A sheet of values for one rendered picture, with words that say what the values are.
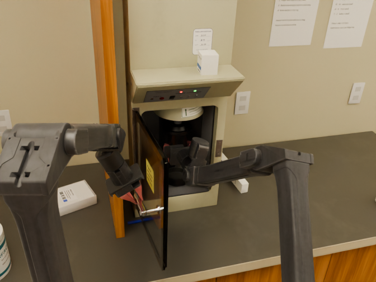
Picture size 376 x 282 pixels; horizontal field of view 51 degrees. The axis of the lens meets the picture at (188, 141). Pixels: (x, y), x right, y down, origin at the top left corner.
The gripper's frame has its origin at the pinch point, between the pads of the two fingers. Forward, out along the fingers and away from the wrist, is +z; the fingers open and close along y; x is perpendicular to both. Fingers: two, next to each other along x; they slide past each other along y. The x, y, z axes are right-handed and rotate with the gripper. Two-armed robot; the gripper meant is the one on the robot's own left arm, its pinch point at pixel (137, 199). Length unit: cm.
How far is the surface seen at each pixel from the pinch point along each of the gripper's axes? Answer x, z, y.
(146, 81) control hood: -11.7, -25.3, -18.2
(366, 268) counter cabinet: 12, 80, -61
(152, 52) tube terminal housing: -21.8, -27.6, -24.3
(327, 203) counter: -7, 57, -60
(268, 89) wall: -60, 32, -71
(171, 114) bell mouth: -24.1, -4.2, -21.4
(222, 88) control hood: -12.6, -10.9, -37.9
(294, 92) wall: -59, 40, -82
